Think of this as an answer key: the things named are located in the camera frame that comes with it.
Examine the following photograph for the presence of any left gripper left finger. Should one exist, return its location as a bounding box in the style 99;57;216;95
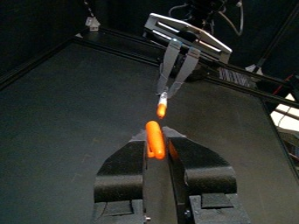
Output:
93;129;153;224

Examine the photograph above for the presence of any orange pen cap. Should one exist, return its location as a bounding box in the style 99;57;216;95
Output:
145;120;167;161

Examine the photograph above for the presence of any grey marker pen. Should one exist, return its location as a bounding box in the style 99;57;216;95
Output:
155;91;170;120

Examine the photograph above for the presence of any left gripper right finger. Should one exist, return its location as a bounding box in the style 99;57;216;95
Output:
161;125;253;224

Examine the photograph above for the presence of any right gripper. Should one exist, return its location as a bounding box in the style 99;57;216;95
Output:
142;12;234;99

